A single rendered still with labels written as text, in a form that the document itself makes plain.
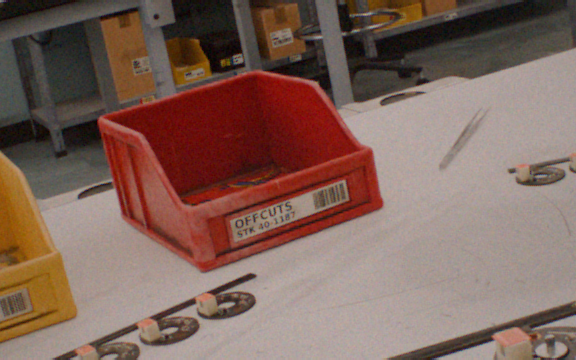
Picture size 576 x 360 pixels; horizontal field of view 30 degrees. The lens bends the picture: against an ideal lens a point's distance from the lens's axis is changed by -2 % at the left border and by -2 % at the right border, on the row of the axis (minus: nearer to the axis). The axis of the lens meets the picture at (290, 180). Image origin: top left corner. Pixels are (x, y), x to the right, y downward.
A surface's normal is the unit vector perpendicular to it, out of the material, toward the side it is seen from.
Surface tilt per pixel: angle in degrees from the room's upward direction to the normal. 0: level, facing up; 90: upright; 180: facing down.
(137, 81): 89
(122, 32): 91
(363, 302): 0
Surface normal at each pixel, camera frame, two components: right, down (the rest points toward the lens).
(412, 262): -0.19, -0.94
